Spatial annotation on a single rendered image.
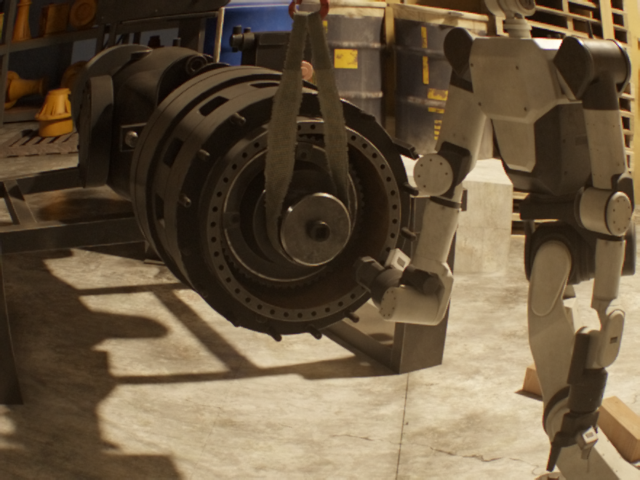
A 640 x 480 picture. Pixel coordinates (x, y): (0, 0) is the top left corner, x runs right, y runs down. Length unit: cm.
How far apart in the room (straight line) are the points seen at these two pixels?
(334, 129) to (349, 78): 321
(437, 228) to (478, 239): 289
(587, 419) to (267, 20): 358
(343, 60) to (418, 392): 232
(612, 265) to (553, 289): 20
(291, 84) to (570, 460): 103
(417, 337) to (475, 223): 136
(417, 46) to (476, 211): 99
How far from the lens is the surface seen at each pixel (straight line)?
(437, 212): 193
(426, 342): 358
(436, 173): 190
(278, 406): 327
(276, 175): 203
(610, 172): 158
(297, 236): 203
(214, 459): 283
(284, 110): 200
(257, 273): 219
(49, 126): 855
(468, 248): 483
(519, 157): 172
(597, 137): 158
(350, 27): 523
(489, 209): 479
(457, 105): 191
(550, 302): 176
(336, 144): 205
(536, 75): 163
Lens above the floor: 135
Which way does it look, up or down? 14 degrees down
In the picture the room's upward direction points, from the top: 2 degrees clockwise
